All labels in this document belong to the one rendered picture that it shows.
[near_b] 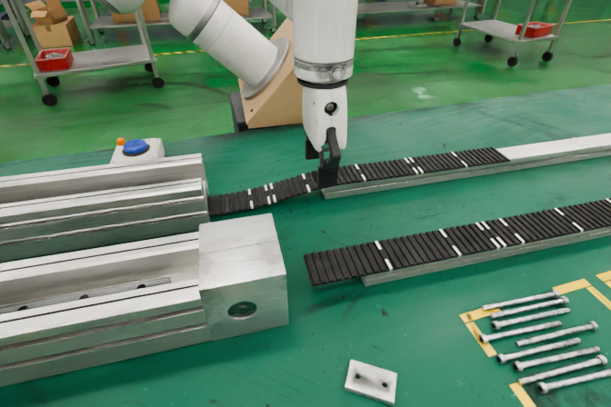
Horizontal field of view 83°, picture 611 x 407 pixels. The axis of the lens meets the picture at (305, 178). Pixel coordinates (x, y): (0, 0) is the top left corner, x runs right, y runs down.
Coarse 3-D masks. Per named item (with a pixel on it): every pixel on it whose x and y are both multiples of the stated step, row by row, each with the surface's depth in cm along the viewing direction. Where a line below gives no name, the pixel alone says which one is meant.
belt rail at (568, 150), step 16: (528, 144) 71; (544, 144) 71; (560, 144) 71; (576, 144) 71; (592, 144) 71; (608, 144) 71; (512, 160) 67; (528, 160) 68; (544, 160) 70; (560, 160) 70; (576, 160) 72; (416, 176) 63; (432, 176) 65; (448, 176) 65; (464, 176) 66; (336, 192) 61; (352, 192) 62; (368, 192) 63
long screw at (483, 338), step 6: (540, 324) 41; (546, 324) 41; (552, 324) 41; (558, 324) 41; (516, 330) 41; (522, 330) 41; (528, 330) 41; (534, 330) 41; (540, 330) 41; (480, 336) 40; (486, 336) 40; (492, 336) 40; (498, 336) 40; (504, 336) 40; (486, 342) 40
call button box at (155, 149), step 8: (152, 144) 65; (160, 144) 66; (120, 152) 63; (144, 152) 62; (152, 152) 63; (160, 152) 65; (112, 160) 61; (120, 160) 61; (128, 160) 61; (136, 160) 61
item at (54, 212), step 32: (160, 160) 56; (192, 160) 56; (0, 192) 51; (32, 192) 52; (64, 192) 53; (96, 192) 49; (128, 192) 49; (160, 192) 49; (192, 192) 50; (0, 224) 47; (32, 224) 47; (64, 224) 48; (96, 224) 50; (128, 224) 52; (160, 224) 52; (192, 224) 54; (0, 256) 49; (32, 256) 50
